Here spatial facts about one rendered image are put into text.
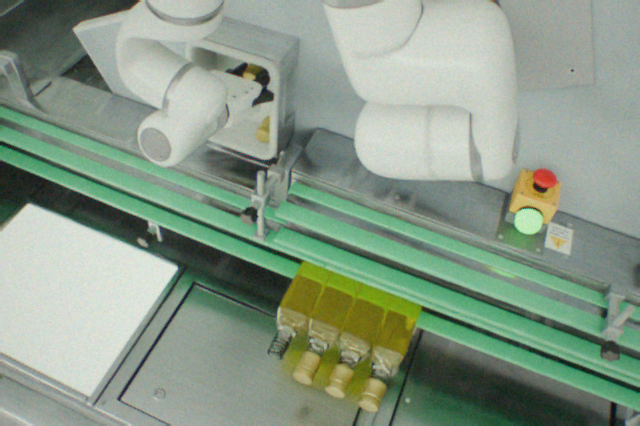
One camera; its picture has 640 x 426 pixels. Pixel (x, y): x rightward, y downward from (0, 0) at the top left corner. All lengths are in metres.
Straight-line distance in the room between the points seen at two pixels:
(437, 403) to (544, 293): 0.33
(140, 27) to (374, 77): 0.27
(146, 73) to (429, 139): 0.37
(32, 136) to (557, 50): 1.02
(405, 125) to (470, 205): 0.45
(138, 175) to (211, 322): 0.33
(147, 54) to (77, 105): 0.59
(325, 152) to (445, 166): 0.48
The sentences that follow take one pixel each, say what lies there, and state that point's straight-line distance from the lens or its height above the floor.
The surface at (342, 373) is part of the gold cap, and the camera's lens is 0.94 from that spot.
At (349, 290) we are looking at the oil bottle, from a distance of 1.00.
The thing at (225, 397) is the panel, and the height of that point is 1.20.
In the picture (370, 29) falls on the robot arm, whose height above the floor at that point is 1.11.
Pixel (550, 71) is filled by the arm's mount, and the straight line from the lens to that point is 0.87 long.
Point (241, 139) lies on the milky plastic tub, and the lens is 1.09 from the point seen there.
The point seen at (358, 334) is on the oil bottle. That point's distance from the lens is 0.96.
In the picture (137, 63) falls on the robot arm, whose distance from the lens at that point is 0.75.
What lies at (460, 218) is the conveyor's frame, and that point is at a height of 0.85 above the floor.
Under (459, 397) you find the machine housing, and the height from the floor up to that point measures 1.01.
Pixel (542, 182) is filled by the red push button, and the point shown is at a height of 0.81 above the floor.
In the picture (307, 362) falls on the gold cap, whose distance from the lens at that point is 0.94.
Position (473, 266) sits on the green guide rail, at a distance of 0.95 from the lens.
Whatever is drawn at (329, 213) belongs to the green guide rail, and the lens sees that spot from 0.96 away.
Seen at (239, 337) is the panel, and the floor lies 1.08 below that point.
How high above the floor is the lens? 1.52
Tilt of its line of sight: 38 degrees down
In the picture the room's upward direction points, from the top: 152 degrees counter-clockwise
